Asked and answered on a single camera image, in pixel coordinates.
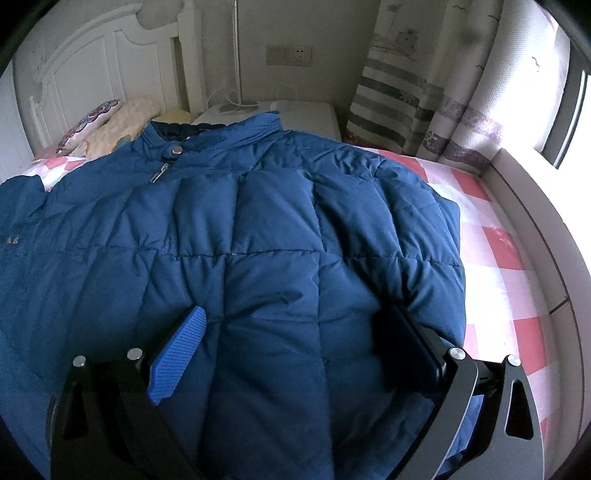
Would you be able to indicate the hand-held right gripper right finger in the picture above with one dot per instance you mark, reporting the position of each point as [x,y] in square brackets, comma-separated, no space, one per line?
[436,360]

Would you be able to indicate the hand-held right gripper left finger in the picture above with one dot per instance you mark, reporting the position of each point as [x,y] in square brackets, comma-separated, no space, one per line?
[178,350]

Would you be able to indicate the blue quilted down jacket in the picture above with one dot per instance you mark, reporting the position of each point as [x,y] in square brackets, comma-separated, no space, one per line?
[258,258]

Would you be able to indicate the pink checkered bed sheet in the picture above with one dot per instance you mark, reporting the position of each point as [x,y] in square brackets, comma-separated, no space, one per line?
[498,258]

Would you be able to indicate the white window ledge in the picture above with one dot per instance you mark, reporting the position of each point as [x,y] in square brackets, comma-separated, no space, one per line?
[545,230]

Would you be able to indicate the yellow textured pillow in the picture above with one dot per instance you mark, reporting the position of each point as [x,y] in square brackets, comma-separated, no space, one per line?
[124,124]

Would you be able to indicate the floral patterned pillow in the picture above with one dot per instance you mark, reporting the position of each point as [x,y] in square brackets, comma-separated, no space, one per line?
[87,124]

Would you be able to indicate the white bedside table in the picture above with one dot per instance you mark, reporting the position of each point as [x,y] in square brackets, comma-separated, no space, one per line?
[295,117]

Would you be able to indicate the striped printed curtain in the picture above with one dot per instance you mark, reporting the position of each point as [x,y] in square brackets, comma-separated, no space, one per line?
[443,78]

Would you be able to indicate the white wooden headboard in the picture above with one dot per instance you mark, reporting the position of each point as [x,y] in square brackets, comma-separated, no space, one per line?
[106,64]

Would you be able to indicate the window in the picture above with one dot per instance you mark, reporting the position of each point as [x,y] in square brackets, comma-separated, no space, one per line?
[570,92]

